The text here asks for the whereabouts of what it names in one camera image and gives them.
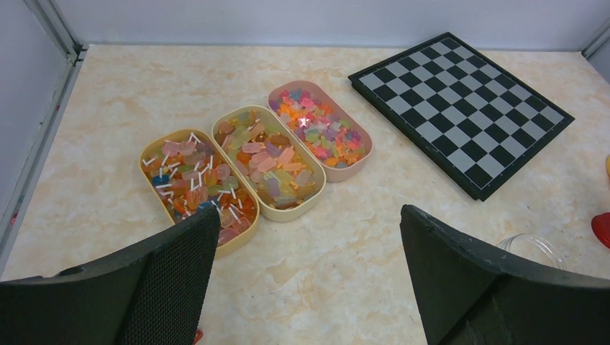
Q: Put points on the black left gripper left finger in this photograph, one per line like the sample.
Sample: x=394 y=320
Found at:
x=151 y=292

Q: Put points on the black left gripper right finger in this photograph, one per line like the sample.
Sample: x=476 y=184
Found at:
x=471 y=292

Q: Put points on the clear glass jar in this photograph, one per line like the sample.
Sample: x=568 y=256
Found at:
x=534 y=248

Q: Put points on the pink tray with candies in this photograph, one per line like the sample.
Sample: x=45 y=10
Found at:
x=340 y=144

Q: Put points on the red owl toy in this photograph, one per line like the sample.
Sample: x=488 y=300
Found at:
x=198 y=336

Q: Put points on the yellow tray with lollipops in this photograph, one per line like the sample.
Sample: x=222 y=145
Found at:
x=188 y=172

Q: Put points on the red jar lid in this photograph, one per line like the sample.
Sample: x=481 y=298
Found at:
x=600 y=227

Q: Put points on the cream tray with gummies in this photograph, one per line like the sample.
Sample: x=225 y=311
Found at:
x=285 y=178

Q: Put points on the black white chessboard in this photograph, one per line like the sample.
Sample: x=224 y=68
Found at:
x=475 y=120

